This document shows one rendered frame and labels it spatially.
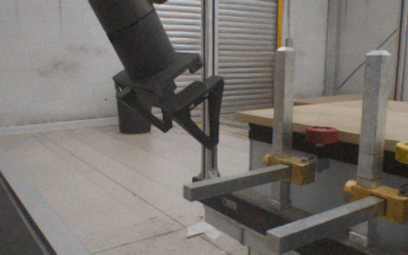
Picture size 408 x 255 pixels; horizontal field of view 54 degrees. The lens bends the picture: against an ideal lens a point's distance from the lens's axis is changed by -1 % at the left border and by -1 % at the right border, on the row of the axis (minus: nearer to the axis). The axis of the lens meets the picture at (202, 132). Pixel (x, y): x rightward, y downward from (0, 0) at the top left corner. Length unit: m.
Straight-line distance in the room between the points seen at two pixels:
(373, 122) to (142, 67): 0.55
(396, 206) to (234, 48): 7.13
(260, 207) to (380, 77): 0.46
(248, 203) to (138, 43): 0.78
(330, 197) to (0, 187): 1.12
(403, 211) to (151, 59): 0.59
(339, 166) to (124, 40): 0.89
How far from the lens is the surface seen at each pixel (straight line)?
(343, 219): 0.76
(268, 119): 1.28
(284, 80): 1.00
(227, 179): 0.88
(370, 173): 0.88
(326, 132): 1.05
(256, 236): 1.21
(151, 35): 0.41
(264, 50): 8.38
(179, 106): 0.39
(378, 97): 0.85
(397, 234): 1.15
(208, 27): 1.24
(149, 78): 0.42
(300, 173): 0.98
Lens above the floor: 1.09
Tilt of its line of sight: 11 degrees down
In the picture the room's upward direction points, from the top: straight up
